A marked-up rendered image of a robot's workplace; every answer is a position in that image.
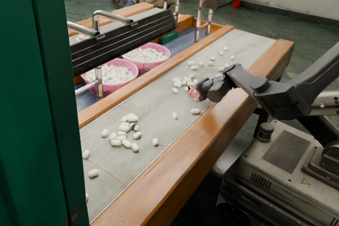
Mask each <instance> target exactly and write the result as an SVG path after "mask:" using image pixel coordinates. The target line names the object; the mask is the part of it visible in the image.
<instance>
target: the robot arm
mask: <svg viewBox="0 0 339 226"><path fill-rule="evenodd" d="M222 74H223V75H221V76H218V77H216V78H213V79H211V80H210V79H209V78H205V79H203V80H201V81H200V82H198V83H197V84H196V85H195V86H194V87H193V88H192V89H191V91H190V92H189V93H188V96H189V97H193V98H197V99H199V101H200V102H201V101H204V100H206V99H207V98H208V99H209V100H210V101H212V102H220V101H221V99H222V98H223V97H224V96H225V95H226V94H227V92H228V91H229V90H231V89H232V88H233V87H234V88H235V89H236V88H242V89H243V90H244V91H245V92H246V93H248V94H249V95H250V96H251V97H252V98H253V99H254V100H256V101H257V102H258V103H259V104H260V106H261V107H262V108H264V109H265V110H266V111H267V112H268V113H269V115H270V116H271V117H272V118H277V119H278V120H279V121H282V120H284V119H286V118H300V117H305V116H306V115H307V114H309V113H310V112H311V111H312V110H311V109H310V107H309V106H310V105H311V104H312V103H313V102H314V100H315V99H316V98H317V96H318V95H319V94H320V93H321V92H322V91H323V90H324V89H325V88H326V87H327V86H328V85H330V84H331V83H332V82H333V81H334V80H335V79H337V78H338V77H339V42H338V43H337V44H336V45H334V46H333V47H332V48H331V49H330V50H328V51H327V52H326V53H325V54H324V55H323V56H321V57H320V58H319V59H318V60H317V61H315V62H314V63H313V64H312V65H311V66H310V67H308V68H307V69H306V70H305V71H303V72H302V73H301V74H299V75H298V76H296V77H294V78H293V79H291V80H289V81H286V82H285V83H280V82H275V81H268V80H267V78H265V77H263V76H261V75H260V76H258V77H257V76H255V75H254V74H252V73H250V72H248V71H247V70H246V69H245V68H244V67H242V66H241V64H239V63H236V64H232V65H231V66H229V67H227V68H225V69H224V71H223V73H222ZM194 90H196V91H197V93H198V94H192V92H193V91H194Z"/></svg>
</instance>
